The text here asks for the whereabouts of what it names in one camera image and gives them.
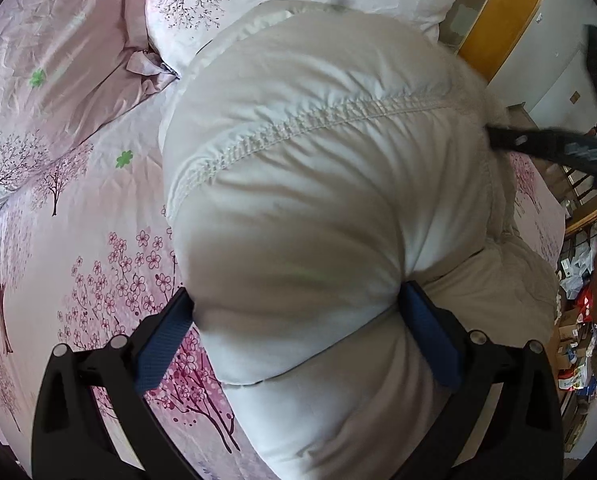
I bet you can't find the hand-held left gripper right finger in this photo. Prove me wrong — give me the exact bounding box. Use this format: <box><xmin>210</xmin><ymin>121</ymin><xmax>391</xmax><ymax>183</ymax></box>
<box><xmin>401</xmin><ymin>280</ymin><xmax>565</xmax><ymax>480</ymax></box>

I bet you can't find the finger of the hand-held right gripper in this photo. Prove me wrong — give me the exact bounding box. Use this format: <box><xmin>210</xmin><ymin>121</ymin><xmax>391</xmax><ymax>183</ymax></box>
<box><xmin>485</xmin><ymin>124</ymin><xmax>597</xmax><ymax>192</ymax></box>

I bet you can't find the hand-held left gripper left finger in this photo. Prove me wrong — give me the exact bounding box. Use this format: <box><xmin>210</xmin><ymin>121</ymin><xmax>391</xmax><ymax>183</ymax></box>
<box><xmin>31</xmin><ymin>287</ymin><xmax>199</xmax><ymax>480</ymax></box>

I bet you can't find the white puffer jacket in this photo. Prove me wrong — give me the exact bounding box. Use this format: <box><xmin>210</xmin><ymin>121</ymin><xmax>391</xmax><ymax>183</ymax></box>
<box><xmin>158</xmin><ymin>0</ymin><xmax>561</xmax><ymax>480</ymax></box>

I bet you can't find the wooden glass door cabinet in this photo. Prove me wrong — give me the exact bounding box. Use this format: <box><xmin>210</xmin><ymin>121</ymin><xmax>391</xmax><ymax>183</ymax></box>
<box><xmin>451</xmin><ymin>0</ymin><xmax>560</xmax><ymax>83</ymax></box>

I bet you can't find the pink floral bed sheet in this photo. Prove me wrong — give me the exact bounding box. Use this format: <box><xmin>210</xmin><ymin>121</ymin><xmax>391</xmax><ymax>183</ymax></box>
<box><xmin>0</xmin><ymin>105</ymin><xmax>569</xmax><ymax>480</ymax></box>

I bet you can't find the cluttered shelf of boxes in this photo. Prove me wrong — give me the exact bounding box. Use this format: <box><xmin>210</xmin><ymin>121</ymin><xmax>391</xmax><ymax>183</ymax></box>
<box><xmin>555</xmin><ymin>210</ymin><xmax>597</xmax><ymax>456</ymax></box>

